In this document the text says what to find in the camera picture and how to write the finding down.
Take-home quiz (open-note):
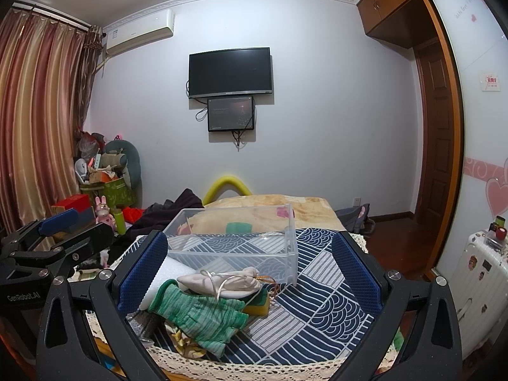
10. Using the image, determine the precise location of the black clothing pile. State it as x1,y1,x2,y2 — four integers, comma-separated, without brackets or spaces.
109,188,203,265

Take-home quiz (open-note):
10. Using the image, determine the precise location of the green storage box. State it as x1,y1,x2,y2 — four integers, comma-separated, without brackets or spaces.
79,178,137,208

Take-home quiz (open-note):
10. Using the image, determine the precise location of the green knit glove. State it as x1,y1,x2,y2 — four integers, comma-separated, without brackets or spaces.
148,279,249,358

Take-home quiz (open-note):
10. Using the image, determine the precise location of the white suitcase with stickers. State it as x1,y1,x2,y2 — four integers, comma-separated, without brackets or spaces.
450,231,507,358

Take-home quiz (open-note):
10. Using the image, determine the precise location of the yellow green sponge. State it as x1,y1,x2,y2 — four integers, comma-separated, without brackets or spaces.
242,287,271,317

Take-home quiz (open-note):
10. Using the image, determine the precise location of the blue patterned tablecloth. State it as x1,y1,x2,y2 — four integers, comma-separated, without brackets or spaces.
84,227,402,381

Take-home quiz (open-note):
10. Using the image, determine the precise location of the striped pink curtain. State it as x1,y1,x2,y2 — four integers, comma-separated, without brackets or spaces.
1,9,103,231

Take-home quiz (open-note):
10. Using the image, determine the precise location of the floral yellow cloth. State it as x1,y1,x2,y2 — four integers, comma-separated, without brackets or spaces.
164,321,207,359

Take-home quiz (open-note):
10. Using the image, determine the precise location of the clear plastic storage box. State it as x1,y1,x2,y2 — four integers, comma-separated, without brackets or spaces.
164,208,298,285

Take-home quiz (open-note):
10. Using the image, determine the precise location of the grey green cushion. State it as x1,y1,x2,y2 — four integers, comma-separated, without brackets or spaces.
105,140,141,189

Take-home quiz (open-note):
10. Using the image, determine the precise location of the white foam block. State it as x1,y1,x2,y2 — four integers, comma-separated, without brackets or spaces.
139,256,196,311

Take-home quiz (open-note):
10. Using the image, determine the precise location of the yellow foam tube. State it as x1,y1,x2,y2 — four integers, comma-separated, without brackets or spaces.
202,175,252,205

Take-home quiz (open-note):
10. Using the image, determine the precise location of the wooden wardrobe cabinet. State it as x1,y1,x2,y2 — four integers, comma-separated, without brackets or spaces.
357,0,438,48

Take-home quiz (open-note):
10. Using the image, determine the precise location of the green cylinder bottle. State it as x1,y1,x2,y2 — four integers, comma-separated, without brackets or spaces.
111,208,127,235

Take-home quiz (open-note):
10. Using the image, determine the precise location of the red box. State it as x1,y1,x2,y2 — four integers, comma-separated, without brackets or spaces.
51,194,91,214

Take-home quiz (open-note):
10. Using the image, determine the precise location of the cream drawstring pouch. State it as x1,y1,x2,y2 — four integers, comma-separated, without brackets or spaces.
177,267,263,299

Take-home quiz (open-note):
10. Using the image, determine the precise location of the beige floral blanket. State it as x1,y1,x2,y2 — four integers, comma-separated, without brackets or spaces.
178,194,345,235

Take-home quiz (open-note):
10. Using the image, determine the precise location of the pink rabbit toy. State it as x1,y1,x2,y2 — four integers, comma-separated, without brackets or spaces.
95,195,115,230

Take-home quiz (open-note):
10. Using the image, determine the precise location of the black wall television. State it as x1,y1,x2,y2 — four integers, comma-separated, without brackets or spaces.
188,47,273,98

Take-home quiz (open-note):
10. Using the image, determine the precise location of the white air conditioner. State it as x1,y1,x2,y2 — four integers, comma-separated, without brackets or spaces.
106,10,175,57

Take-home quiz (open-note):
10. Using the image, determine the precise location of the wooden door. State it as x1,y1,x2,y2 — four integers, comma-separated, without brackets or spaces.
415,38,462,280

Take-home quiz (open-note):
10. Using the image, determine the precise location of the small black wall monitor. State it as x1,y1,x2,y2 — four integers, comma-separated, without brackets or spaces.
208,97,255,132

